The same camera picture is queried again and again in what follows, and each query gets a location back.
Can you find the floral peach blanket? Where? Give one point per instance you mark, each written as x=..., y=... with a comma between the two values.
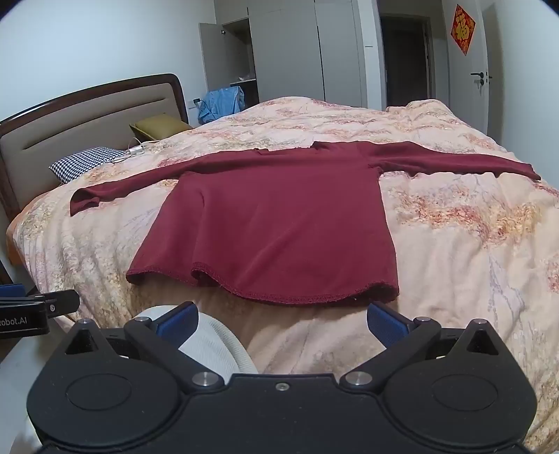
x=458, y=262

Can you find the beige padded bed headboard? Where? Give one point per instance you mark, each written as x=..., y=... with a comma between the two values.
x=65, y=126

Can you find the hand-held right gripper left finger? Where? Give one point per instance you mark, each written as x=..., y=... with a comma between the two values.
x=177, y=324

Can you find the maroon long-sleeve shirt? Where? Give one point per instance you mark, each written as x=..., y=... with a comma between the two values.
x=270, y=227

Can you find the grey wardrobe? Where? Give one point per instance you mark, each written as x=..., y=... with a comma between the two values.
x=288, y=52

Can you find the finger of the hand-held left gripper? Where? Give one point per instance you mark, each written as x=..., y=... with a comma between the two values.
x=11, y=290
x=65, y=301

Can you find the olive green pillow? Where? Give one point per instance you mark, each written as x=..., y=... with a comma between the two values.
x=159, y=126

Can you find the houndstooth pillow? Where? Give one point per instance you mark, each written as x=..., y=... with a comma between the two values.
x=87, y=162

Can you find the red diamond door decoration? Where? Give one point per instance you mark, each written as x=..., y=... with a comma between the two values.
x=462, y=28

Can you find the white door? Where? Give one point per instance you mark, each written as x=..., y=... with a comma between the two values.
x=471, y=109

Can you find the blue cloth bag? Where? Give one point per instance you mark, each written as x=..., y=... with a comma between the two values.
x=220, y=104

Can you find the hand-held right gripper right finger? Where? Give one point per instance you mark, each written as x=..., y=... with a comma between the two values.
x=386, y=325

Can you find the white ribbed padded object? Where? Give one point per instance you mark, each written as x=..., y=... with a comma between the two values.
x=209, y=349

